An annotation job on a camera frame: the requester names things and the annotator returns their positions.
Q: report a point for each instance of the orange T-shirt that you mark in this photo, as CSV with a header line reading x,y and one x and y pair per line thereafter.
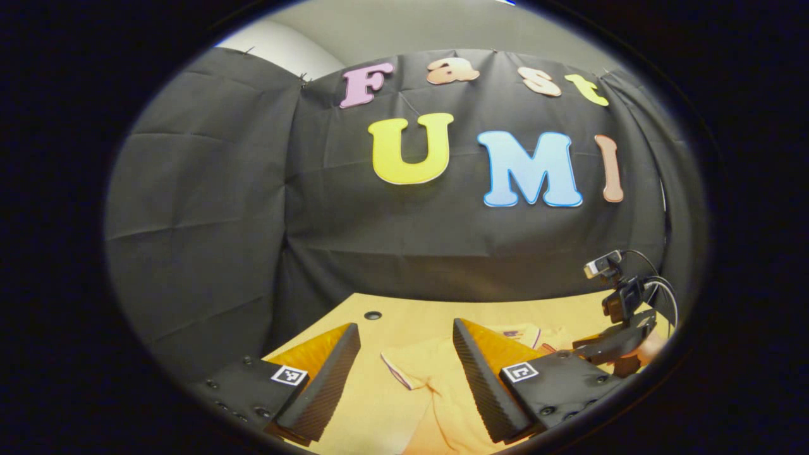
x,y
436,379

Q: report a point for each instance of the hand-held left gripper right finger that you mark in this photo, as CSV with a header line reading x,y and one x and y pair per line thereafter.
x,y
483,392

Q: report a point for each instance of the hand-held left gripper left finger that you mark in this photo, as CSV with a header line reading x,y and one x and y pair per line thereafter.
x,y
328,385

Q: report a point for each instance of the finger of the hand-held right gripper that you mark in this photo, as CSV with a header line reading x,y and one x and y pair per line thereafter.
x,y
607,347

